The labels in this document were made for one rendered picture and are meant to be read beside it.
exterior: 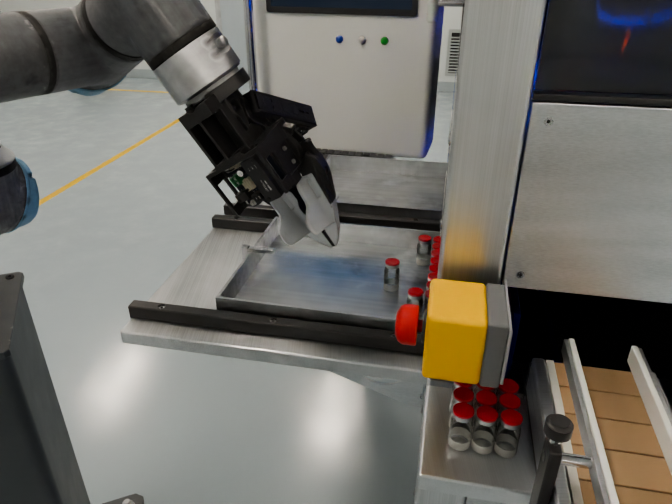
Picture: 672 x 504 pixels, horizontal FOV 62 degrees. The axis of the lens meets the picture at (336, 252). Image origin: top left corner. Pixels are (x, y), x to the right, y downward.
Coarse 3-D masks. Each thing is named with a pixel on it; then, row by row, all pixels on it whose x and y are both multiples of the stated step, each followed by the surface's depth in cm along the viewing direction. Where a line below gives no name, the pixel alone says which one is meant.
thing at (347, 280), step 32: (352, 224) 93; (256, 256) 87; (288, 256) 90; (320, 256) 90; (352, 256) 90; (384, 256) 90; (224, 288) 76; (256, 288) 82; (288, 288) 82; (320, 288) 82; (352, 288) 82; (320, 320) 72; (352, 320) 71; (384, 320) 70
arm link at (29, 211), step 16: (0, 144) 88; (0, 160) 87; (16, 160) 93; (0, 176) 87; (16, 176) 91; (0, 192) 88; (16, 192) 91; (32, 192) 93; (0, 208) 89; (16, 208) 91; (32, 208) 93; (0, 224) 90; (16, 224) 93
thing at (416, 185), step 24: (336, 168) 126; (360, 168) 125; (384, 168) 123; (408, 168) 122; (432, 168) 121; (336, 192) 114; (360, 192) 114; (384, 192) 114; (408, 192) 114; (432, 192) 114; (408, 216) 100; (432, 216) 99
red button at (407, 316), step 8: (408, 304) 55; (400, 312) 54; (408, 312) 53; (416, 312) 53; (400, 320) 53; (408, 320) 53; (416, 320) 53; (400, 328) 53; (408, 328) 53; (416, 328) 53; (400, 336) 53; (408, 336) 53; (416, 336) 54; (408, 344) 54
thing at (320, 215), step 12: (300, 180) 58; (312, 180) 59; (300, 192) 58; (312, 192) 60; (312, 204) 59; (324, 204) 60; (336, 204) 62; (312, 216) 58; (324, 216) 60; (336, 216) 62; (312, 228) 58; (324, 228) 60; (336, 228) 62; (336, 240) 63
